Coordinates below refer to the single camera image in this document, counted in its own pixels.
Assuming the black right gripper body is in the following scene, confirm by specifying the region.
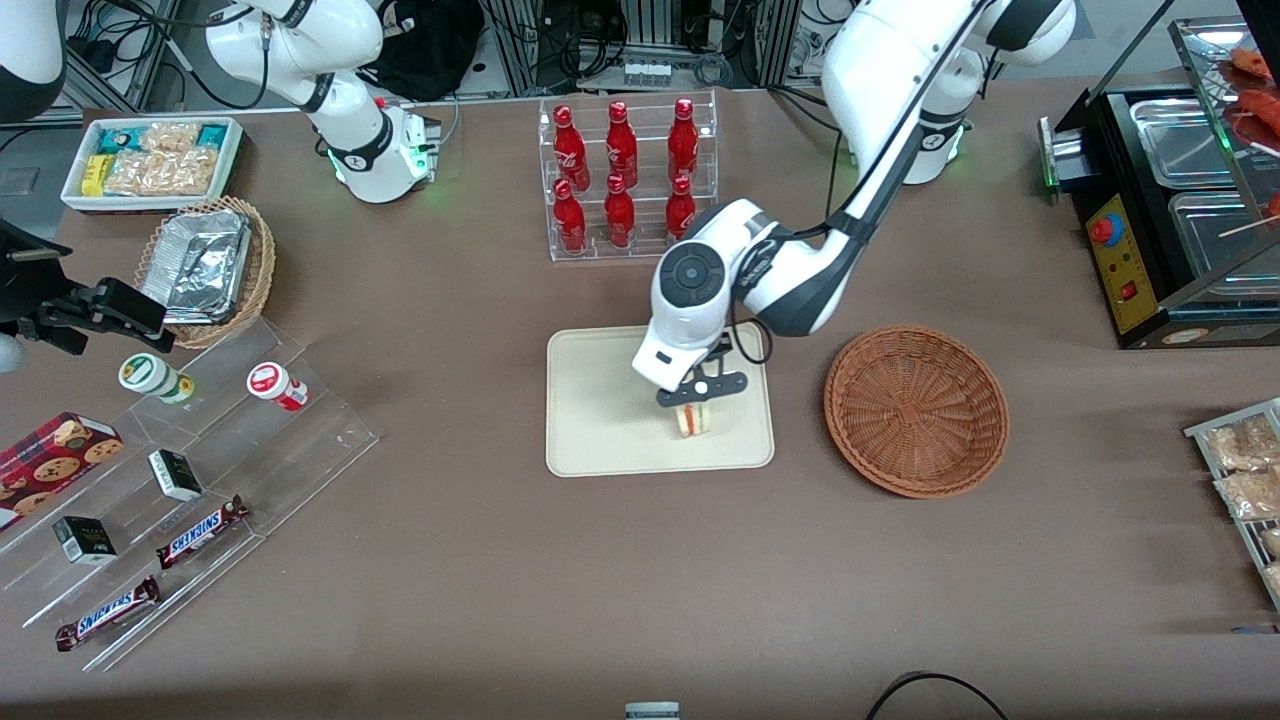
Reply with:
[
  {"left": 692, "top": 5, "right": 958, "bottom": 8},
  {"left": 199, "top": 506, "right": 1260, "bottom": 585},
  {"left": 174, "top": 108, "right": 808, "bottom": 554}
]
[{"left": 0, "top": 218, "right": 97, "bottom": 357}]

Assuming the beige rectangular tray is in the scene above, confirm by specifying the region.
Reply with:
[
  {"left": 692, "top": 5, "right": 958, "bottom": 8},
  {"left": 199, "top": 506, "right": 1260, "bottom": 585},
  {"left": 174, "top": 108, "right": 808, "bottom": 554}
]
[{"left": 546, "top": 322, "right": 776, "bottom": 479}]

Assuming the light wicker basket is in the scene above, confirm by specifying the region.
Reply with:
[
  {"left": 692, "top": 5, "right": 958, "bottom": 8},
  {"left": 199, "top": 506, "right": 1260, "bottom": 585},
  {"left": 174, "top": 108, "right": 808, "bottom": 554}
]
[{"left": 134, "top": 196, "right": 278, "bottom": 351}]

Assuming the round brown wicker basket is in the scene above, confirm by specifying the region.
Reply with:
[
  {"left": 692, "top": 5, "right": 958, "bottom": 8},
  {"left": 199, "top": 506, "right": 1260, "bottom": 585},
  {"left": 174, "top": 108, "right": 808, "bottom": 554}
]
[{"left": 824, "top": 325, "right": 1010, "bottom": 499}]

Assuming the tray of packaged snacks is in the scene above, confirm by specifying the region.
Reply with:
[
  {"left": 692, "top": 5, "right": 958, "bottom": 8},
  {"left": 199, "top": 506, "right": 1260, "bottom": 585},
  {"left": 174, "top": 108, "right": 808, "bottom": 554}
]
[{"left": 1184, "top": 397, "right": 1280, "bottom": 613}]

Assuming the green lid cup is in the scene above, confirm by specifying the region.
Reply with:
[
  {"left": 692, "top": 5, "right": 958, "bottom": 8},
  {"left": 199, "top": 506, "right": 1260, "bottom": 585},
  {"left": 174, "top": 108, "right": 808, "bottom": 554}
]
[{"left": 118, "top": 353, "right": 197, "bottom": 406}]

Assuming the aluminium foil container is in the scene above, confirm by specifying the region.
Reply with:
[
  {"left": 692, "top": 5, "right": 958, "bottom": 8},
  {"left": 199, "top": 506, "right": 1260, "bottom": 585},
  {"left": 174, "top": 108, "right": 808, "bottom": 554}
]
[{"left": 139, "top": 209, "right": 254, "bottom": 327}]

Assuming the white snack bin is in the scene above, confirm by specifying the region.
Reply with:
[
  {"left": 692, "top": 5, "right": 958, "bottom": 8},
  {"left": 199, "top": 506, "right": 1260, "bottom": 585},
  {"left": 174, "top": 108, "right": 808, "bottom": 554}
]
[{"left": 60, "top": 116, "right": 245, "bottom": 216}]

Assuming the clear acrylic bottle rack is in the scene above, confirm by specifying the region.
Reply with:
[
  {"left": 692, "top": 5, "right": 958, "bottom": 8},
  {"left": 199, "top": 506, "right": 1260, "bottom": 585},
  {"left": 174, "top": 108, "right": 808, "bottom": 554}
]
[{"left": 538, "top": 90, "right": 719, "bottom": 264}]

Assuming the red lid cup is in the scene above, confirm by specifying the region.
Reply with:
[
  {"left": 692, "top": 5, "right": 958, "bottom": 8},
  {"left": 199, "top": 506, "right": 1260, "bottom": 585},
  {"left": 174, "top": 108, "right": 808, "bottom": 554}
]
[{"left": 246, "top": 362, "right": 310, "bottom": 413}]

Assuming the small black box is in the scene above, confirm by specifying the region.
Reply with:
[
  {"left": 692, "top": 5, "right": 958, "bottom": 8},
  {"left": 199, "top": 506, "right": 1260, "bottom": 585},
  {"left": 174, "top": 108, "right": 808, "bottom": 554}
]
[
  {"left": 148, "top": 449, "right": 205, "bottom": 503},
  {"left": 52, "top": 515, "right": 119, "bottom": 567}
]

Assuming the clear acrylic tiered stand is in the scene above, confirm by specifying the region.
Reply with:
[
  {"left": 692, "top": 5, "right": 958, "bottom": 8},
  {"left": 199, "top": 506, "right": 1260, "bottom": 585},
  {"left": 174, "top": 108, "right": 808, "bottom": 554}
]
[{"left": 0, "top": 318, "right": 382, "bottom": 674}]

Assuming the red cola bottle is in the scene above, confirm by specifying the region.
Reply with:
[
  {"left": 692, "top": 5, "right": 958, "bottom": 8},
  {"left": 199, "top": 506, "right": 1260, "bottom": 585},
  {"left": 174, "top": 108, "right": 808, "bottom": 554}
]
[
  {"left": 552, "top": 105, "right": 590, "bottom": 192},
  {"left": 603, "top": 173, "right": 637, "bottom": 250},
  {"left": 666, "top": 175, "right": 697, "bottom": 241},
  {"left": 552, "top": 178, "right": 589, "bottom": 255},
  {"left": 667, "top": 97, "right": 700, "bottom": 184},
  {"left": 605, "top": 100, "right": 640, "bottom": 190}
]

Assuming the red cookie box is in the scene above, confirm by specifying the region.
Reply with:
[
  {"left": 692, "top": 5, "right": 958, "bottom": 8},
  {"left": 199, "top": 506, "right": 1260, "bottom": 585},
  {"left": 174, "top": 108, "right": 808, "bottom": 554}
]
[{"left": 0, "top": 411, "right": 125, "bottom": 532}]

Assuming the snickers bar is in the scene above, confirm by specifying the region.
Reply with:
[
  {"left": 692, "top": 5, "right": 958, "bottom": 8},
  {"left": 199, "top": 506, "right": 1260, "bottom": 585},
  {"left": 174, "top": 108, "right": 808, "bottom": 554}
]
[
  {"left": 54, "top": 575, "right": 163, "bottom": 654},
  {"left": 155, "top": 494, "right": 251, "bottom": 572}
]

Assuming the black bag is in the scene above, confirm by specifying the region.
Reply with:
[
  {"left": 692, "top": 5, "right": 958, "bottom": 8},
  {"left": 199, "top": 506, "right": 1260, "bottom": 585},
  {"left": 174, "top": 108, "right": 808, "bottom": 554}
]
[{"left": 374, "top": 0, "right": 487, "bottom": 102}]

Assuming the black food warmer yellow panel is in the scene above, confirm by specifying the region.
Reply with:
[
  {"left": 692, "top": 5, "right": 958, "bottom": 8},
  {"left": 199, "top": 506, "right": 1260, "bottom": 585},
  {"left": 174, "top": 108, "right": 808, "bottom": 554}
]
[{"left": 1038, "top": 15, "right": 1280, "bottom": 351}]

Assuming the steel warmer pan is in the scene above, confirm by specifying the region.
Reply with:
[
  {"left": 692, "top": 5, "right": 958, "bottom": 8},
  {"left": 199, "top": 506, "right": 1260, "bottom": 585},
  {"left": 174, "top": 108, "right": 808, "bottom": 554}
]
[
  {"left": 1129, "top": 96, "right": 1237, "bottom": 192},
  {"left": 1167, "top": 189, "right": 1280, "bottom": 283}
]

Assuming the clear bag of fried snacks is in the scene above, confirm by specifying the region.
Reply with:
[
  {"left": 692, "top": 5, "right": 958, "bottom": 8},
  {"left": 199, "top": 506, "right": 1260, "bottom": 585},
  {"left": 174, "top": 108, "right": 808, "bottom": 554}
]
[
  {"left": 1214, "top": 469, "right": 1280, "bottom": 522},
  {"left": 1199, "top": 414, "right": 1280, "bottom": 472}
]

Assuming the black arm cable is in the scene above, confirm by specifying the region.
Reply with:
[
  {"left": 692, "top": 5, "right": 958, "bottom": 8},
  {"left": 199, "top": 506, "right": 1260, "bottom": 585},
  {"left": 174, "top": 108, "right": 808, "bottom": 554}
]
[{"left": 735, "top": 0, "right": 1001, "bottom": 367}]

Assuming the black cable loop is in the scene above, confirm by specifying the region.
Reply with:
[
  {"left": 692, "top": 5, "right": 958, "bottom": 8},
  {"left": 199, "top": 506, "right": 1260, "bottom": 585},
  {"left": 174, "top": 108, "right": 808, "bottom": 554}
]
[{"left": 864, "top": 671, "right": 1012, "bottom": 720}]

